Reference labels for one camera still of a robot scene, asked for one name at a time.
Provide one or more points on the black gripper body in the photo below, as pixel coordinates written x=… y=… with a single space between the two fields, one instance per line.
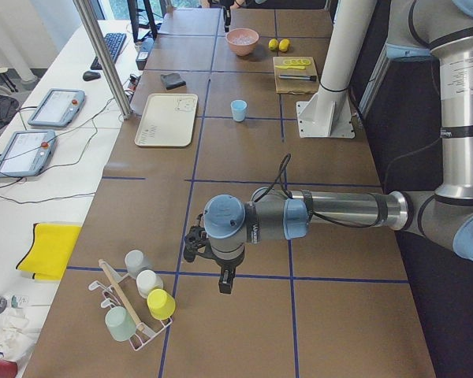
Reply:
x=225 y=264
x=227 y=19

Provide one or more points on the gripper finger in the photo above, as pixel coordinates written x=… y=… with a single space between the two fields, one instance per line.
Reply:
x=225 y=283

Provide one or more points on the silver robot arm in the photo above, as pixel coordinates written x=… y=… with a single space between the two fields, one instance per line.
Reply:
x=418 y=30

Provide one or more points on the clear ice cubes pile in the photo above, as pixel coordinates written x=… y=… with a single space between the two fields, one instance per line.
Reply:
x=242 y=39

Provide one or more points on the white cup on rack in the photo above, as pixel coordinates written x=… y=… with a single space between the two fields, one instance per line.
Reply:
x=148 y=280

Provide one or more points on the grey cup on rack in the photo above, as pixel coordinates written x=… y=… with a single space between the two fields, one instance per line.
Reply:
x=136 y=262

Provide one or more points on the yellow cup on rack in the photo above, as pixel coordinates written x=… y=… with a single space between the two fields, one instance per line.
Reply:
x=161 y=304

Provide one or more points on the light blue plastic cup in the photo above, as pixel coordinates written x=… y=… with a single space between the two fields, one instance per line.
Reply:
x=238 y=110

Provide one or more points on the green cup on rack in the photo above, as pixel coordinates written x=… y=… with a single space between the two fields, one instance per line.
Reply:
x=120 y=324

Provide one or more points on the pink bowl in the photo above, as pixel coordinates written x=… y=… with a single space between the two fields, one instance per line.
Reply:
x=242 y=50

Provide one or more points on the yellow lemon far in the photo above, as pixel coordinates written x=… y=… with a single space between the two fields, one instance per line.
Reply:
x=273 y=45

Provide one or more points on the yellow lemon near bowl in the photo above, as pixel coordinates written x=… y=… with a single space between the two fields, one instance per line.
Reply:
x=284 y=45

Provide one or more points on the yellow plastic knife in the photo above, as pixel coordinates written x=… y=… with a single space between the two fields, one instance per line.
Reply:
x=291 y=67

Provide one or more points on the lemon slices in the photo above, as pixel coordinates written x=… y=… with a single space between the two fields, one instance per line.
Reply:
x=297 y=62

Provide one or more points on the grey folded cloth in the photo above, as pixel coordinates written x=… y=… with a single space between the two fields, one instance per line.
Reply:
x=172 y=80

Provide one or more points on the wooden cutting board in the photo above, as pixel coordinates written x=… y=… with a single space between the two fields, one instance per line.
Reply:
x=294 y=87

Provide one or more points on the black box with label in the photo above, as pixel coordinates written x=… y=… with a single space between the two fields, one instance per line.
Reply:
x=144 y=51

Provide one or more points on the black keyboard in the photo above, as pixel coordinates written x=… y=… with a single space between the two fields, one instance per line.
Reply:
x=114 y=42

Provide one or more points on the cream bear tray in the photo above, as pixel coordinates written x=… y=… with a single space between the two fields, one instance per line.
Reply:
x=167 y=120

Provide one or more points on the yellow cloth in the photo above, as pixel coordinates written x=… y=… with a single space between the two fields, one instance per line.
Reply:
x=51 y=249

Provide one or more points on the black computer mouse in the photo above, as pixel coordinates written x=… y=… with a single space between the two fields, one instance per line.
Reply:
x=90 y=75

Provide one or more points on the lower teach pendant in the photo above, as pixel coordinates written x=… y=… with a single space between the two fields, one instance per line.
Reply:
x=27 y=153

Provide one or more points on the teach pendant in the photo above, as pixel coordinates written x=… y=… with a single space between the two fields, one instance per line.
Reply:
x=58 y=108
x=27 y=153

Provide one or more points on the upper teach pendant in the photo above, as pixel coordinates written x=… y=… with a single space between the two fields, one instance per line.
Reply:
x=58 y=108

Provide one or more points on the white wire cup rack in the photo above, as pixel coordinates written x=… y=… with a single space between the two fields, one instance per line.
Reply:
x=120 y=290

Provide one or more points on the aluminium frame post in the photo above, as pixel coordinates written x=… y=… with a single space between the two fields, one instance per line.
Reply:
x=91 y=25

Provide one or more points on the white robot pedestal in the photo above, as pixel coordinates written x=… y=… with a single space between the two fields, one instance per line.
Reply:
x=328 y=114

